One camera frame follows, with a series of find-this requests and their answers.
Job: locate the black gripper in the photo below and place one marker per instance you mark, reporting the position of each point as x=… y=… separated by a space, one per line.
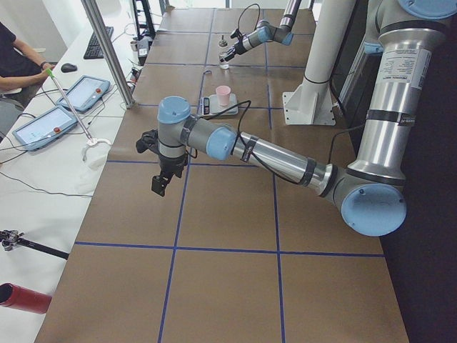
x=239 y=45
x=171 y=166

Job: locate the glass sauce bottle steel cap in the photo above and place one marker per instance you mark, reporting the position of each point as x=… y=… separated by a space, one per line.
x=222 y=52

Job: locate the pink plastic cup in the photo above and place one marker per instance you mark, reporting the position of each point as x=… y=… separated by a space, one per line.
x=223 y=93

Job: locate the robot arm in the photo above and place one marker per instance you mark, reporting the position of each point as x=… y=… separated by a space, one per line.
x=263 y=32
x=308 y=148

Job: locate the silver digital kitchen scale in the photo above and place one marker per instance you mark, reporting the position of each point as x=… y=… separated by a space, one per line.
x=209 y=106

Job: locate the metal cup on desk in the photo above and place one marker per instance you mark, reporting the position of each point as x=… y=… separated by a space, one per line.
x=134 y=45

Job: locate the white cloth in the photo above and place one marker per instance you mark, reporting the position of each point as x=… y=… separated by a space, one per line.
x=94 y=159

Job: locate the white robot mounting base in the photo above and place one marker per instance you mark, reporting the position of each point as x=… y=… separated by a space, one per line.
x=311 y=103

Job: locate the brown paper table cover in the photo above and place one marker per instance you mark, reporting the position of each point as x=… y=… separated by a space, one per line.
x=222 y=257

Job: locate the blue teach pendant far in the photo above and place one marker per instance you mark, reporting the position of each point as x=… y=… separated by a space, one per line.
x=86 y=92

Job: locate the blue teach pendant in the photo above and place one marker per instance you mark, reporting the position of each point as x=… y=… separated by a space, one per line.
x=86 y=92
x=45 y=128

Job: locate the black keyboard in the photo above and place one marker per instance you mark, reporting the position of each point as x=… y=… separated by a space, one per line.
x=93 y=49

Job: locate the blue teach pendant near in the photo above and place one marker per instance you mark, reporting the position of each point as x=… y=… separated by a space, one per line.
x=45 y=128

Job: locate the black computer mouse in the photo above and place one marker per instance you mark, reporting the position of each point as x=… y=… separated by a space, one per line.
x=68 y=67

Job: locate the black tripod leg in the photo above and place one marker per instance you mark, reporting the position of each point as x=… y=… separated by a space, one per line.
x=11 y=239

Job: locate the person in black shirt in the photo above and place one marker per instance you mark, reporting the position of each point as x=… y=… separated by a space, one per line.
x=21 y=65

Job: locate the red cylinder bottle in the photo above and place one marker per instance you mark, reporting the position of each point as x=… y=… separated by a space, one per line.
x=20 y=298

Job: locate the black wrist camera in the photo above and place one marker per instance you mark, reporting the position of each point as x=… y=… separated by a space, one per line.
x=236 y=34
x=148 y=141

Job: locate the green handled reacher grabber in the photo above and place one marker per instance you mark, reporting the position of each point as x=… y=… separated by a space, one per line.
x=91 y=141

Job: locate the aluminium frame post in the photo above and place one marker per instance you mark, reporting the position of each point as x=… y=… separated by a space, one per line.
x=96 y=20

